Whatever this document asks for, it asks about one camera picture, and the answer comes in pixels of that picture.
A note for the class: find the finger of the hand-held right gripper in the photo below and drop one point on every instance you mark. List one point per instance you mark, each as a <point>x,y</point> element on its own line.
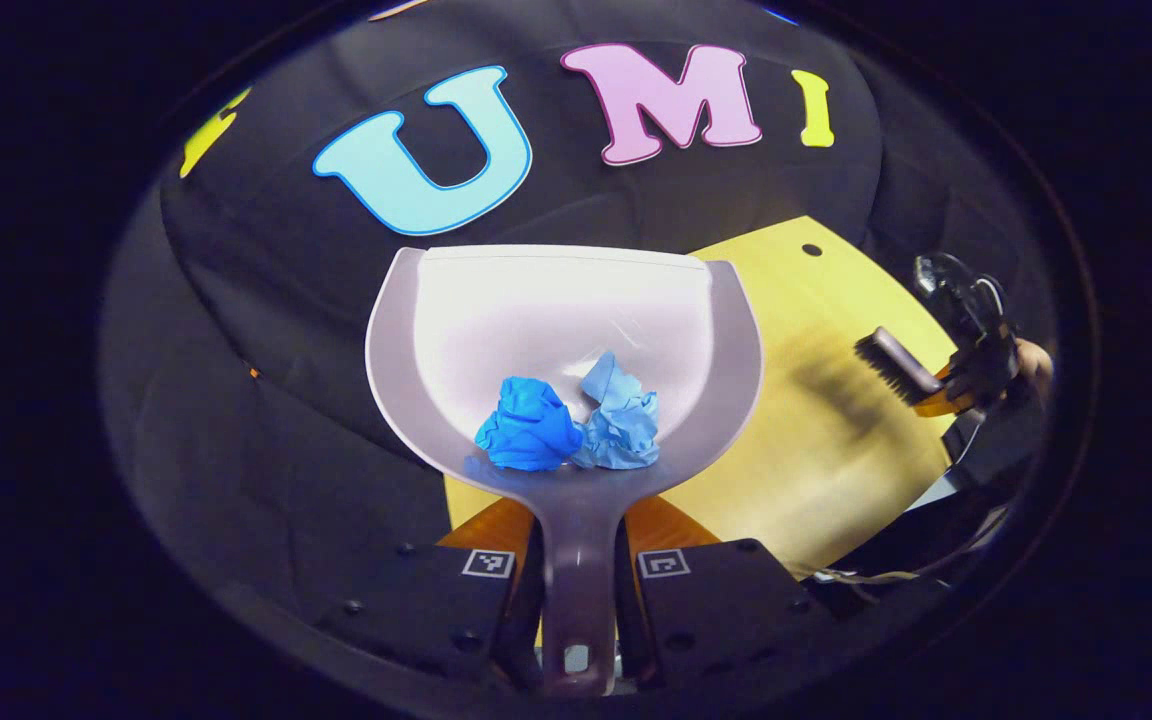
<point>946,397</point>

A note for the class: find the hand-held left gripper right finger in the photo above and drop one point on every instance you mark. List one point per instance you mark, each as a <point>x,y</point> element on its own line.
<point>726,610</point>

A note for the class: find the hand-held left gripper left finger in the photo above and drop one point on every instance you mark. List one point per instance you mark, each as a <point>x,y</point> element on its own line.
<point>436,610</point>

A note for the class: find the small grey broom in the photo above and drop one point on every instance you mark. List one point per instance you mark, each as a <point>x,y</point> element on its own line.
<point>891,362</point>

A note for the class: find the dark blue paper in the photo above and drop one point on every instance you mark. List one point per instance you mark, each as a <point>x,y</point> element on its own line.
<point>528,425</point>

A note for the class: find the light blue paper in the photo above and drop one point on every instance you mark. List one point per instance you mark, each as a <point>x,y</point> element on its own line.
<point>621,420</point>

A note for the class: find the small grey dustpan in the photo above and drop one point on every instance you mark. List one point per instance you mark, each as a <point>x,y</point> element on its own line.
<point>556,310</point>

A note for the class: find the wooden desktop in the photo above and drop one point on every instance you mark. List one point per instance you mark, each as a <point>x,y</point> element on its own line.
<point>816,450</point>

